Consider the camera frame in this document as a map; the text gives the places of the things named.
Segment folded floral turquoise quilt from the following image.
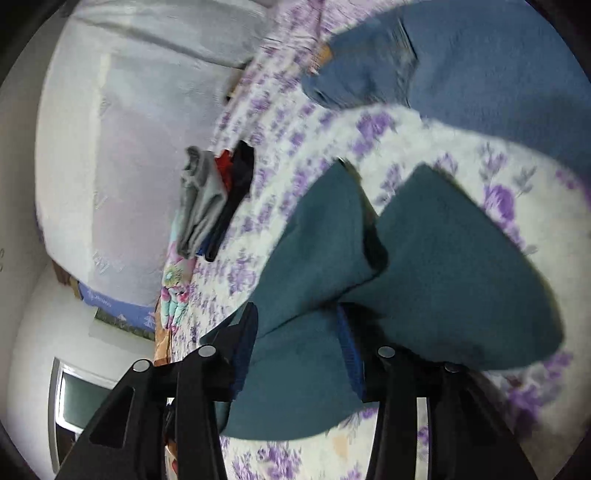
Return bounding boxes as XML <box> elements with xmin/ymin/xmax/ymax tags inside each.
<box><xmin>159</xmin><ymin>214</ymin><xmax>195</xmax><ymax>330</ymax></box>

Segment purple floral bedspread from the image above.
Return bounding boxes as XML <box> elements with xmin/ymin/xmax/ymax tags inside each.
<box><xmin>158</xmin><ymin>0</ymin><xmax>591</xmax><ymax>480</ymax></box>

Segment folded black garment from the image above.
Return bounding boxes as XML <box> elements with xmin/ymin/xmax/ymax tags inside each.
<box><xmin>200</xmin><ymin>140</ymin><xmax>256</xmax><ymax>262</ymax></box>

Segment brown orange pillow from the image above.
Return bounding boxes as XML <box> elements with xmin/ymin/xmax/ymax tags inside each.
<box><xmin>153</xmin><ymin>303</ymin><xmax>171</xmax><ymax>366</ymax></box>

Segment dark teal fleece pants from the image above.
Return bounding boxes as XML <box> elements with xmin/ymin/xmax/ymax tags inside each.
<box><xmin>217</xmin><ymin>163</ymin><xmax>563</xmax><ymax>441</ymax></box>

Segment blue denim jeans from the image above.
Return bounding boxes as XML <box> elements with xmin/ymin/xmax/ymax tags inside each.
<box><xmin>301</xmin><ymin>1</ymin><xmax>590</xmax><ymax>179</ymax></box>

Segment window with white frame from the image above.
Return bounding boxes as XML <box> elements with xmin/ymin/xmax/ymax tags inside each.
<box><xmin>47</xmin><ymin>358</ymin><xmax>116</xmax><ymax>473</ymax></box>

